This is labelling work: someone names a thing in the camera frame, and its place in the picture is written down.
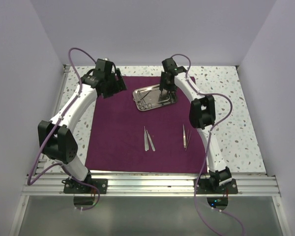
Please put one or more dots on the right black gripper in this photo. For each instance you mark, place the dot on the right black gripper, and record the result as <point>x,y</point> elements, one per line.
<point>172,89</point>

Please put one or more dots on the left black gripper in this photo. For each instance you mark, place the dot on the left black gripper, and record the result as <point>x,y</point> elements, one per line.
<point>119,85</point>

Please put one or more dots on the wide steel tweezers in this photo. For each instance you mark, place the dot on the wide steel tweezers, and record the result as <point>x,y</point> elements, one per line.
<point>184,136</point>

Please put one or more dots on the purple surgical wrap cloth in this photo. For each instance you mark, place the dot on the purple surgical wrap cloth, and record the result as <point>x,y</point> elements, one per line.
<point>117,135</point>

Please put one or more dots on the steel surgical scissors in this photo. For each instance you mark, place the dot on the steel surgical scissors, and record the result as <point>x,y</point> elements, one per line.
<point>141,104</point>

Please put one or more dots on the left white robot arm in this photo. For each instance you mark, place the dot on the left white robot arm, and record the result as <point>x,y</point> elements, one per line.
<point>56,138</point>

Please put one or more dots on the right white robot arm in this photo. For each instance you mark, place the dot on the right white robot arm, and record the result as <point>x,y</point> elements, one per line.
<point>202,117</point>

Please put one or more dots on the stainless steel instrument tray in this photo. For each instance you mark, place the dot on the stainless steel instrument tray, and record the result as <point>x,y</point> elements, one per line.
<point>157,98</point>

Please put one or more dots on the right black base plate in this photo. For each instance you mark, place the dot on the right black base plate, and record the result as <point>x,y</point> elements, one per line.
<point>204,187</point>

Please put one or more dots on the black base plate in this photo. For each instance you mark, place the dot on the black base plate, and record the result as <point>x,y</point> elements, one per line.
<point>88,186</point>
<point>204,187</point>

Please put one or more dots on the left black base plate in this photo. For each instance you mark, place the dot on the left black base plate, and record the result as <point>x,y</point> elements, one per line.
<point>88,186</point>

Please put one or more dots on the aluminium mounting rail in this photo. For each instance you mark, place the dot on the aluminium mounting rail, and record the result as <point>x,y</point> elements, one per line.
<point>157,184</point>

